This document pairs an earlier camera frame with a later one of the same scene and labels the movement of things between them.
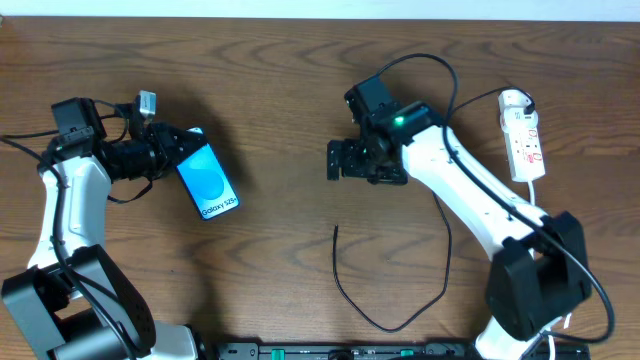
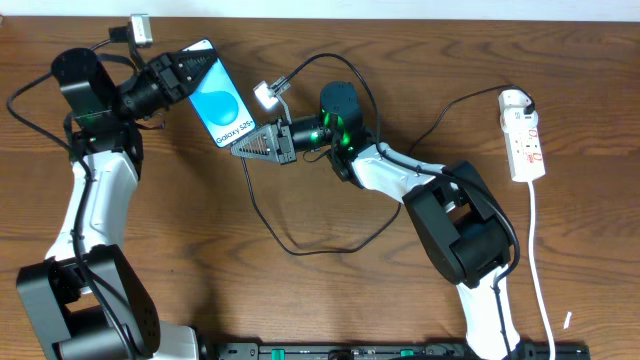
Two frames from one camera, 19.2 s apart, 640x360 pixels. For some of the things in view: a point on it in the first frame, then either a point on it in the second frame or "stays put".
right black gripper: [335, 160] -> [284, 141]
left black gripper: [163, 147] -> [165, 76]
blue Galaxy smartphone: [207, 183] -> [217, 101]
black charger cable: [437, 299] -> [406, 186]
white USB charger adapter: [511, 110] stays put
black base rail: [374, 350] stays put
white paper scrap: [567, 318] stays put
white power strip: [525, 154] stays put
